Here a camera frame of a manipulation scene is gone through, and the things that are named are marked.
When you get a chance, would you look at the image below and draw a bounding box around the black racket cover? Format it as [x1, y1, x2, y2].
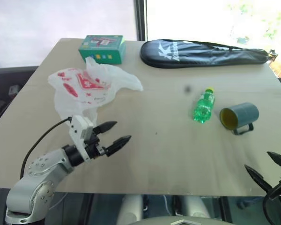
[140, 39, 272, 69]

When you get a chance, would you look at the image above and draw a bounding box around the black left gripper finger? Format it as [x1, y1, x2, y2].
[93, 120, 118, 135]
[105, 135, 132, 158]

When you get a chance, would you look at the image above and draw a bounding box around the grey-blue mug yellow inside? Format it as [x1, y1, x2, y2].
[219, 102, 260, 136]

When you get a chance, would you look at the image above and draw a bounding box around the dark window frame post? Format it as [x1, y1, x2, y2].
[133, 0, 148, 42]

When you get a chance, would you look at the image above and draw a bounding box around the white red-printed plastic bag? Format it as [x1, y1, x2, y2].
[47, 57, 144, 122]

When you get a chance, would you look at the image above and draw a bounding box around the green plastic bottle yellow cap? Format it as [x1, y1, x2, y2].
[192, 87, 216, 124]

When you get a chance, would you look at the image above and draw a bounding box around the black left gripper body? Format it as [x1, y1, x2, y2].
[84, 130, 108, 160]

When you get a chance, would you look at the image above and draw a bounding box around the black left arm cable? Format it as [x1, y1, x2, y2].
[20, 117, 73, 180]

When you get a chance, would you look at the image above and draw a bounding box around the green cardboard box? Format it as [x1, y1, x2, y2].
[78, 35, 126, 65]

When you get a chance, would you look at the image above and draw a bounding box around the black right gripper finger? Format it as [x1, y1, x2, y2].
[244, 164, 274, 197]
[266, 151, 281, 169]

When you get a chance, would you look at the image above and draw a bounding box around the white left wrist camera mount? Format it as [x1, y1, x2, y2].
[68, 114, 95, 164]

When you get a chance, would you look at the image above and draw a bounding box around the dark furniture beside table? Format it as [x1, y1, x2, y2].
[0, 66, 39, 132]

